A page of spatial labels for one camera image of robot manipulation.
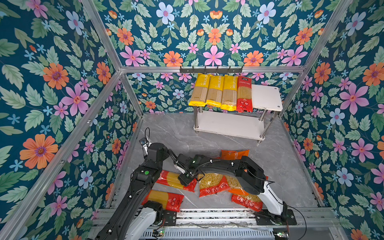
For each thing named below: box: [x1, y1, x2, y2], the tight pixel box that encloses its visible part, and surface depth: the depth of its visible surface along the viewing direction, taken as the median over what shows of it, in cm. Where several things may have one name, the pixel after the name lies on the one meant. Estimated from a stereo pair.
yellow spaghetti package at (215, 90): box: [206, 75, 225, 108], surface depth 82 cm
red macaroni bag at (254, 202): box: [231, 193, 264, 212], surface depth 77 cm
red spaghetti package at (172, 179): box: [156, 170, 197, 193], surface depth 86 cm
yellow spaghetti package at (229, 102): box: [220, 75, 238, 112], surface depth 81 cm
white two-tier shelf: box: [193, 84, 283, 147], surface depth 107 cm
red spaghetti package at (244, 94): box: [236, 76, 253, 113], surface depth 80 cm
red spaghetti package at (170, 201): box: [141, 189, 185, 212], surface depth 80 cm
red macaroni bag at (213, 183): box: [198, 173, 241, 198], surface depth 81 cm
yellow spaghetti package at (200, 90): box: [188, 73, 211, 107], surface depth 82 cm
